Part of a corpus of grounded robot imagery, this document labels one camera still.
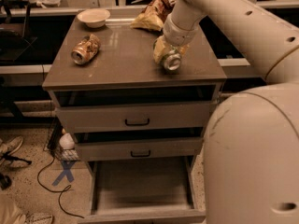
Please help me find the brown chip bag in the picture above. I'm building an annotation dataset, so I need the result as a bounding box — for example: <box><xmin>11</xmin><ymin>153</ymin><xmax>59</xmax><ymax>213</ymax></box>
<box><xmin>131</xmin><ymin>0</ymin><xmax>177</xmax><ymax>32</ymax></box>

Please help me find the grey bottom drawer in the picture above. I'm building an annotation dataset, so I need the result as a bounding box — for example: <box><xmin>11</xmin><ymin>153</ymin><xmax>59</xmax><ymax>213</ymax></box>
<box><xmin>78</xmin><ymin>157</ymin><xmax>206</xmax><ymax>224</ymax></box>

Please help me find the black floor cable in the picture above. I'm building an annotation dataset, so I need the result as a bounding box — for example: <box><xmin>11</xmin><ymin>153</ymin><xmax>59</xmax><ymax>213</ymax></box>
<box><xmin>36</xmin><ymin>156</ymin><xmax>86</xmax><ymax>219</ymax></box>

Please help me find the grey middle drawer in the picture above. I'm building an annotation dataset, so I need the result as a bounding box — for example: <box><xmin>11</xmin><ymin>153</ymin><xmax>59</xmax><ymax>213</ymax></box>
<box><xmin>75</xmin><ymin>137</ymin><xmax>203</xmax><ymax>161</ymax></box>

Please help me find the white sneaker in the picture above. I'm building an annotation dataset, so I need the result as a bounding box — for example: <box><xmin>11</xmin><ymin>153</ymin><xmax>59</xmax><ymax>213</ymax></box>
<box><xmin>0</xmin><ymin>136</ymin><xmax>23</xmax><ymax>163</ymax></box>

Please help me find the white bowl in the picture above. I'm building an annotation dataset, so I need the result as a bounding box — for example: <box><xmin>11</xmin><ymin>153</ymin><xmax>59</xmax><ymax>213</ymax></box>
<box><xmin>77</xmin><ymin>8</ymin><xmax>110</xmax><ymax>28</ymax></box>

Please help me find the crushed orange soda can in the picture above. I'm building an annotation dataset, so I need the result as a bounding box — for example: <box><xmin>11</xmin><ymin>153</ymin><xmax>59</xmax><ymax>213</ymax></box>
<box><xmin>71</xmin><ymin>34</ymin><xmax>101</xmax><ymax>65</ymax></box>

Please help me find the green soda can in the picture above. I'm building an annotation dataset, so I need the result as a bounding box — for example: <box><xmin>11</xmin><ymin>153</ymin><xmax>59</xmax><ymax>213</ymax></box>
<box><xmin>157</xmin><ymin>46</ymin><xmax>181</xmax><ymax>72</ymax></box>

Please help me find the patterned shoe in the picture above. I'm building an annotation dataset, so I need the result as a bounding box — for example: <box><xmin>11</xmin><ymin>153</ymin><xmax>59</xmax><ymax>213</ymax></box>
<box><xmin>24</xmin><ymin>213</ymin><xmax>53</xmax><ymax>224</ymax></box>

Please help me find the wire basket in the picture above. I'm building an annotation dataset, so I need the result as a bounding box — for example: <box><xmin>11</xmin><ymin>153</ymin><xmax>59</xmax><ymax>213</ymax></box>
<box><xmin>44</xmin><ymin>118</ymin><xmax>79</xmax><ymax>161</ymax></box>

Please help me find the grey drawer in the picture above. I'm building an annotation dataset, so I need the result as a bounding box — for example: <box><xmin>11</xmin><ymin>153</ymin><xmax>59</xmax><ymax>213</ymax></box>
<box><xmin>56</xmin><ymin>102</ymin><xmax>215</xmax><ymax>133</ymax></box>
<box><xmin>75</xmin><ymin>137</ymin><xmax>203</xmax><ymax>161</ymax></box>
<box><xmin>78</xmin><ymin>157</ymin><xmax>206</xmax><ymax>224</ymax></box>

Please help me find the blue tape cross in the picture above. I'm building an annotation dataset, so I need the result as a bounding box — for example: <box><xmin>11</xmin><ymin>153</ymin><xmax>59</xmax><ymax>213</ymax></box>
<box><xmin>52</xmin><ymin>161</ymin><xmax>76</xmax><ymax>186</ymax></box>

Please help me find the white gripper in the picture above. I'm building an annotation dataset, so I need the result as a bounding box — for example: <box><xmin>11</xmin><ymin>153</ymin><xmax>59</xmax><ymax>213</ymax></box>
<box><xmin>153</xmin><ymin>15</ymin><xmax>198</xmax><ymax>63</ymax></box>

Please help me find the grey top drawer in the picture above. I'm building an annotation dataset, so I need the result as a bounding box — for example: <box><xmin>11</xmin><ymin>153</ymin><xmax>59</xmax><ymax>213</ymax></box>
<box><xmin>56</xmin><ymin>102</ymin><xmax>215</xmax><ymax>133</ymax></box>

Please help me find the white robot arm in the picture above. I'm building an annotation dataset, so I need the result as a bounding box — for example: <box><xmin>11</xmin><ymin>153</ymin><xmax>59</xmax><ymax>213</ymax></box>
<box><xmin>154</xmin><ymin>0</ymin><xmax>299</xmax><ymax>224</ymax></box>

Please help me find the grey drawer cabinet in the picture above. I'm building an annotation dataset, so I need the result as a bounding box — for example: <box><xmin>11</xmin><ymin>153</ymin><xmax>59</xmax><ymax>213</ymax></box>
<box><xmin>42</xmin><ymin>6</ymin><xmax>228</xmax><ymax>224</ymax></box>

